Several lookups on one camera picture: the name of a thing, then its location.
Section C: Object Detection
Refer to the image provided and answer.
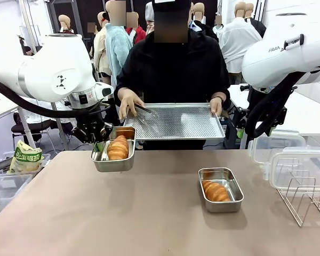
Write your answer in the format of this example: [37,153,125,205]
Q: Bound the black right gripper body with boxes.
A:
[249,87,281,113]

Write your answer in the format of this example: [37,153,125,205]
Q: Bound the metal wire rack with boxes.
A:
[276,157,320,227]

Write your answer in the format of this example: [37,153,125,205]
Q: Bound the steel rectangular container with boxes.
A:
[198,167,245,213]
[90,126,136,172]

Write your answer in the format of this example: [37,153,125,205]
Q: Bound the white side table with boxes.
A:
[230,84,320,137]

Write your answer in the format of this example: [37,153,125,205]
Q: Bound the black left arm cable bundle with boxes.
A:
[0,76,112,118]

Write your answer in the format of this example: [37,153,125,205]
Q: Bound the person's left hand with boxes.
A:
[210,92,226,115]

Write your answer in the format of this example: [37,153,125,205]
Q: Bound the mannequin in black coat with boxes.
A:
[245,3,267,38]

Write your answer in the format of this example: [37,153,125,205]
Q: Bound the mannequin in maroon sweater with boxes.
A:
[58,14,71,34]

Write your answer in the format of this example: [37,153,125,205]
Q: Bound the silver pole stand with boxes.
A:
[52,101,70,151]

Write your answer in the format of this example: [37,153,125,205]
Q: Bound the clear plastic storage bin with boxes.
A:
[0,173,34,214]
[0,151,52,177]

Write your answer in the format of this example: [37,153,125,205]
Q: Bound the person's right hand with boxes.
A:
[119,89,145,121]

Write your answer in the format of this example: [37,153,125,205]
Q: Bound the mannequin in red jacket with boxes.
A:
[125,12,147,45]

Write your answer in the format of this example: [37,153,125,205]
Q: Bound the green yellow snack bag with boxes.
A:
[7,140,45,174]

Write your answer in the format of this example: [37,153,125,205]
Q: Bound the perforated metal baking tray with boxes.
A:
[122,103,226,141]

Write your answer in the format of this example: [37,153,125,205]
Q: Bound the black chair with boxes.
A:
[12,111,58,142]

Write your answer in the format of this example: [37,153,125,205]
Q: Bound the golden croissant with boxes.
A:
[202,180,231,202]
[107,134,130,161]

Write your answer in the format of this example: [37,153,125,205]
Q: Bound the person in black jacket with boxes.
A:
[114,0,231,151]

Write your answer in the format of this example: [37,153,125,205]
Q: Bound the metal tongs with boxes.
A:
[134,105,161,126]

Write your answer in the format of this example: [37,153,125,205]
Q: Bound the white work table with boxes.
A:
[0,87,20,124]

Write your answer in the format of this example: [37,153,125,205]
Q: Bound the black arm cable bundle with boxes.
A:
[245,70,301,139]
[0,76,112,118]

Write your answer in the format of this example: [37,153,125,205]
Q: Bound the mannequin in beige jacket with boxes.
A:
[92,12,110,78]

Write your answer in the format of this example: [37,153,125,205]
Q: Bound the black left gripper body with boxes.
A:
[77,114,107,135]

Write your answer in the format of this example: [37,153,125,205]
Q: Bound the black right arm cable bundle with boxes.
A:
[245,70,301,139]

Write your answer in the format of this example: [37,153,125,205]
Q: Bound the mannequin in white shirt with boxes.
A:
[218,2,263,75]

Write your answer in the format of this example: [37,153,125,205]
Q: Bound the clear plastic container lid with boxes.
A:
[268,151,320,190]

